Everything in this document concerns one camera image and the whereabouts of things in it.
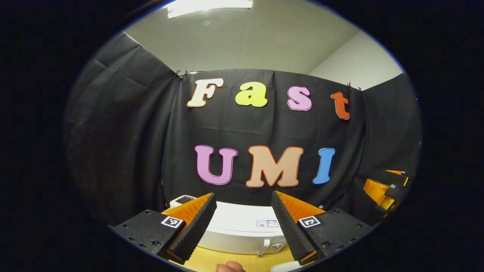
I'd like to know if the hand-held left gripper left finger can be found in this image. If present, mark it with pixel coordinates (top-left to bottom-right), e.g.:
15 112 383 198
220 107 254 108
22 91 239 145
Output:
110 193 218 265

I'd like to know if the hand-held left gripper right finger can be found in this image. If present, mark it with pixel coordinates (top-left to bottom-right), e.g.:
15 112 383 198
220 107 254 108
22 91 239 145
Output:
271 191 377 265

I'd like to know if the white microwave oven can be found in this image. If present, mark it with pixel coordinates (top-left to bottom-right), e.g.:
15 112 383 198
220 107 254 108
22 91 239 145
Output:
197 201 288 255

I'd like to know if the white toaster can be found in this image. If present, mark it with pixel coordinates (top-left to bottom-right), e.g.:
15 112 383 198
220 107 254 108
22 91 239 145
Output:
169 195 197 208

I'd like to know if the white square plate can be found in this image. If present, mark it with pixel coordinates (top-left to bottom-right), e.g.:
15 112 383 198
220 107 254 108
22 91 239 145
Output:
270 261 303 272

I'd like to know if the black backdrop cloth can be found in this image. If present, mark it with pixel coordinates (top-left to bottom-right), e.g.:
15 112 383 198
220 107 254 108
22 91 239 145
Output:
64 31 422 227

